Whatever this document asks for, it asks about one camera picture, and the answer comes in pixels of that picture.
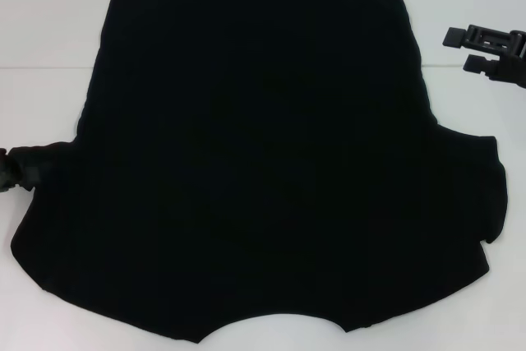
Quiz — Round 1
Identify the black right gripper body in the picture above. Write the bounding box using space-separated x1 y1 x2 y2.
488 29 526 90

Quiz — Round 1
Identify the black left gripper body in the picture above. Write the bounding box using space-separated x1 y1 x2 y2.
0 147 20 195

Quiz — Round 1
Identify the black shirt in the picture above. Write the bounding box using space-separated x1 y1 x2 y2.
8 0 510 346

